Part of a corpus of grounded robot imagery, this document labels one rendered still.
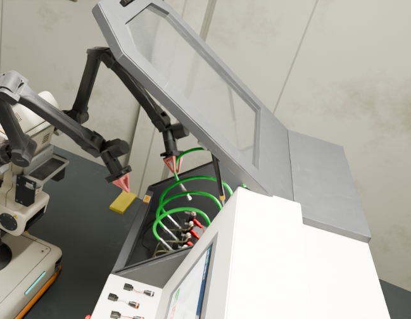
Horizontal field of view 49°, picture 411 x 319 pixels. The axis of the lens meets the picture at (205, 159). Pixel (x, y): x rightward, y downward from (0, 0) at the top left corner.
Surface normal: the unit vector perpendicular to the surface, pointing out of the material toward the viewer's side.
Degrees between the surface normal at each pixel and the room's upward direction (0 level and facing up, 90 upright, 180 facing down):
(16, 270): 0
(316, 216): 0
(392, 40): 90
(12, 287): 0
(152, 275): 90
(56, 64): 90
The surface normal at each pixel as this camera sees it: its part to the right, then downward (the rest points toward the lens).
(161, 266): -0.12, 0.48
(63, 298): 0.26, -0.83
